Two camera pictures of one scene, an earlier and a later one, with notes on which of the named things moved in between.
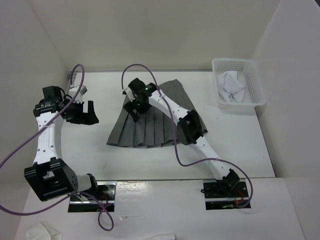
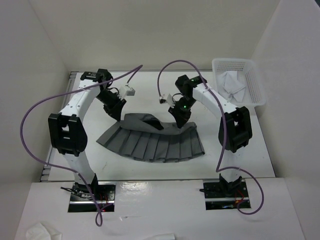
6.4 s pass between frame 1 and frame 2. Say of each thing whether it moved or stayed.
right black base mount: stayed
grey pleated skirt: moved
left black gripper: moved
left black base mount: stayed
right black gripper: moved
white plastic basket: stayed
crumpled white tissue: stayed
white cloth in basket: stayed
